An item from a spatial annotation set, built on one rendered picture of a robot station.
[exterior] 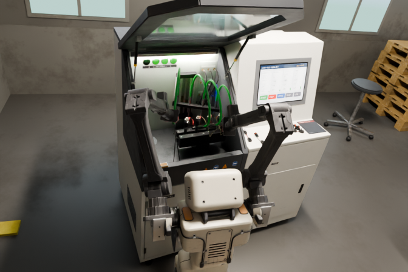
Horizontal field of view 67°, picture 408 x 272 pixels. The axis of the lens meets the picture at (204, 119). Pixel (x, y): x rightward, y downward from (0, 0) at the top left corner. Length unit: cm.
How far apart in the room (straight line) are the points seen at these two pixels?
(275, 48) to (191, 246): 142
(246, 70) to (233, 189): 106
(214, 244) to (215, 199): 19
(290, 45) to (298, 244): 165
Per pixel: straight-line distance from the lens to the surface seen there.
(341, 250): 306
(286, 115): 117
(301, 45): 232
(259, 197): 137
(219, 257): 135
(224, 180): 120
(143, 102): 113
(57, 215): 292
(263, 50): 213
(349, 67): 562
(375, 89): 437
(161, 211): 126
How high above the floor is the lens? 219
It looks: 33 degrees down
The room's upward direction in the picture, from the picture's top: 8 degrees clockwise
